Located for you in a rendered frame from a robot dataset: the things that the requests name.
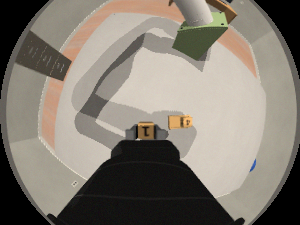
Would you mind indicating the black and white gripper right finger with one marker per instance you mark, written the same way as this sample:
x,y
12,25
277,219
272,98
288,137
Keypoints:
x,y
161,133

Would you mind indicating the small wooden tray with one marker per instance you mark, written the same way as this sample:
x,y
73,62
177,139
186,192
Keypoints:
x,y
174,121

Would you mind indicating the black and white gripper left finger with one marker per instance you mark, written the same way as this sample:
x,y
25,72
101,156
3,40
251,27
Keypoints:
x,y
132,134

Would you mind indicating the wooden number cube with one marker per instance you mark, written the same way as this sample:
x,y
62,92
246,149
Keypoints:
x,y
186,121
145,130

